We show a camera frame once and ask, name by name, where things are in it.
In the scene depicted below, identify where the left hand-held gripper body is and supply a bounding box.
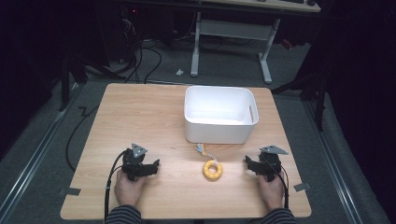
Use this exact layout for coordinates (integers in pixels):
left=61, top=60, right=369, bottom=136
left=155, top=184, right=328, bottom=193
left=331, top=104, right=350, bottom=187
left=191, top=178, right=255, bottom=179
left=120, top=143, right=151, bottom=182

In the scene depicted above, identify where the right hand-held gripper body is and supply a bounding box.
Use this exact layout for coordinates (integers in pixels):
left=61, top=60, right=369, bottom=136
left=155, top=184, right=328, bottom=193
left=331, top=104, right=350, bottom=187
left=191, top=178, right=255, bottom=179
left=257, top=145, right=290, bottom=183

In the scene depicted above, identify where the person's left hand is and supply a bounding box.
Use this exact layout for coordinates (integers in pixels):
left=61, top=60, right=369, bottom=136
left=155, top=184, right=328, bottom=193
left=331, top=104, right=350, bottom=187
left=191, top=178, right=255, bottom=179
left=113, top=170, right=148, bottom=208

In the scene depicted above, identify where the person's right hand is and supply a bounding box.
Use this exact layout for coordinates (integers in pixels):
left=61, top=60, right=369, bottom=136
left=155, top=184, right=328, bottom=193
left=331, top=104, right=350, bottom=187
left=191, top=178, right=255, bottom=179
left=257, top=174, right=287, bottom=212

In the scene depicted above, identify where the grey tape strip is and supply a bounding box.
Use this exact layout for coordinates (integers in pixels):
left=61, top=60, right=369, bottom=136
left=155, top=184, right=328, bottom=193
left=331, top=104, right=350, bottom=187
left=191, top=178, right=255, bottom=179
left=57, top=186, right=82, bottom=197
left=292, top=182, right=312, bottom=192

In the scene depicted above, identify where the white plastic bin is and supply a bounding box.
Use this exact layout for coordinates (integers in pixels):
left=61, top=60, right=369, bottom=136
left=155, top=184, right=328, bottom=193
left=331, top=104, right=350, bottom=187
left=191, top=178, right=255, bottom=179
left=183, top=85, right=261, bottom=146

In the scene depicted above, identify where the black metal stand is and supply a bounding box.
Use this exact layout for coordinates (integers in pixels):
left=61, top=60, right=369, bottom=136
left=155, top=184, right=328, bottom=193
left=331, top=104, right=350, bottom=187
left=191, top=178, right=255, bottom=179
left=270, top=69, right=332, bottom=133
left=58, top=50, right=89, bottom=113

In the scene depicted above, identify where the dark computer tower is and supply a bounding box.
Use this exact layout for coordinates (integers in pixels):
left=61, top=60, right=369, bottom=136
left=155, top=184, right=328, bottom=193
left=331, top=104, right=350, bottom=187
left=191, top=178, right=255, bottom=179
left=92, top=5, right=142, bottom=67

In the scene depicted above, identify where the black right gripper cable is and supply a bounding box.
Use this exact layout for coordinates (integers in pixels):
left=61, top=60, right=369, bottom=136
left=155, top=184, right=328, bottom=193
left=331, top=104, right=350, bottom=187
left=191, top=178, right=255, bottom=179
left=266, top=158, right=290, bottom=210

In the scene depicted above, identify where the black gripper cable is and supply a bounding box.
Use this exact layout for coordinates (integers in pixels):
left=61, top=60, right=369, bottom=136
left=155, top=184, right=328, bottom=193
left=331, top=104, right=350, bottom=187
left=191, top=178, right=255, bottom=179
left=104, top=149, right=129, bottom=224
left=266, top=158, right=290, bottom=210

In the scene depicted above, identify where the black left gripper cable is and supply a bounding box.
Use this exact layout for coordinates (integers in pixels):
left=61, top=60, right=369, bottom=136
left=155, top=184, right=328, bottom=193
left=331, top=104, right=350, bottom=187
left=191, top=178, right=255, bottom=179
left=104, top=149, right=129, bottom=224

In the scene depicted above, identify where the yellow ring toy with rope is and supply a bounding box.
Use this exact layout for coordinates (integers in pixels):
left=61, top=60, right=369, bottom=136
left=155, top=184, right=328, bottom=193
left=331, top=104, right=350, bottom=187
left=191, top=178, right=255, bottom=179
left=194, top=143, right=224, bottom=182

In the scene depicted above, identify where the metal floor rail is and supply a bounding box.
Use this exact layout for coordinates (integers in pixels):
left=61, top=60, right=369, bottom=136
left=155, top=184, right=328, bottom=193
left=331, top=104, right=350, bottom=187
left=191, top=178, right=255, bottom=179
left=0, top=82, right=86, bottom=224
left=303, top=100, right=365, bottom=224

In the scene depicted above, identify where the black floor cable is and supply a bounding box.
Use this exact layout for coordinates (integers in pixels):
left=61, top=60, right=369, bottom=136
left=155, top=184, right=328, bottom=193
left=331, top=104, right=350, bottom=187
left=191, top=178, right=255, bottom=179
left=64, top=105, right=101, bottom=173

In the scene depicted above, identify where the black looped cable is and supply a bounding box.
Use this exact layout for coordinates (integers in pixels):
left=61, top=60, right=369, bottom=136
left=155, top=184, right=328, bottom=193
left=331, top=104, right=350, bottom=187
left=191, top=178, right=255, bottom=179
left=124, top=46, right=163, bottom=85

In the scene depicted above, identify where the desk with white frame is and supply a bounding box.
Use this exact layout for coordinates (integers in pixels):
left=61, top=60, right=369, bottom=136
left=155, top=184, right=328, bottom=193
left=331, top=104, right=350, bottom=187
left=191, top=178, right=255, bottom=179
left=190, top=0, right=322, bottom=85

